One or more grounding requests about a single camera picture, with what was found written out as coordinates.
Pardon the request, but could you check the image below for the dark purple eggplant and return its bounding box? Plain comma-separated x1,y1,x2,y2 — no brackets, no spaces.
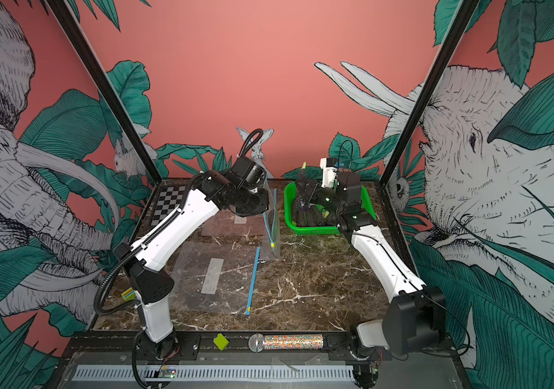
295,162,314,211

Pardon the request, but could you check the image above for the clear zip-top bag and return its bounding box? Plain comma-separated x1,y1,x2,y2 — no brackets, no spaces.
169,242,258,314
260,180,281,263
201,210,265,238

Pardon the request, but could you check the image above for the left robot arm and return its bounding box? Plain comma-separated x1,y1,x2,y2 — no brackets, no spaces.
113,157,269,344

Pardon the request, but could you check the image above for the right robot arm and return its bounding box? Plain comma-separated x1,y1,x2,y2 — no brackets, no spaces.
284,168,446,355

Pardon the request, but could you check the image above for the green plastic basket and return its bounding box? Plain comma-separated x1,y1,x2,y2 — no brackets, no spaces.
283,180,377,235

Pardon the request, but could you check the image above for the black white checkerboard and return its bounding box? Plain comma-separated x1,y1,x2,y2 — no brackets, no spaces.
153,186,185,217

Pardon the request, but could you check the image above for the lime green sticky note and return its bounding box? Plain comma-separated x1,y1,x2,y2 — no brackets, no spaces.
213,333,229,351

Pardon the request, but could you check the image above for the sprinkle-filled cylinder tube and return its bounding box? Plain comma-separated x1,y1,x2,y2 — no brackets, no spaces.
248,333,324,353

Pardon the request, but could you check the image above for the small green striped block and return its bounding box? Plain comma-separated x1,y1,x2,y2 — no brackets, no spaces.
121,288,136,301

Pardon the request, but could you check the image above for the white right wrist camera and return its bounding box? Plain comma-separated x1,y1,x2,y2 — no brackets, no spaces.
320,157,339,189

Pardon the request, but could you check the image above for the black corrugated cable conduit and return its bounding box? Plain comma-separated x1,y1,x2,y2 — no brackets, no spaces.
93,128,264,317

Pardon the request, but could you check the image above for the right black frame post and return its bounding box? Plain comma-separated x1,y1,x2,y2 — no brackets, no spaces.
380,0,479,188

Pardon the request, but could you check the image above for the black frame post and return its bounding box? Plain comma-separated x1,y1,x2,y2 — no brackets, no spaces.
380,0,479,188
45,0,162,183

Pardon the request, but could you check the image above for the left black frame post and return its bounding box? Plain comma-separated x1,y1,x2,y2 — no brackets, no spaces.
45,0,162,183

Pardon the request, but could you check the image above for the white perforated rail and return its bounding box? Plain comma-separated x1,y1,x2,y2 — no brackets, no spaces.
71,365,355,383

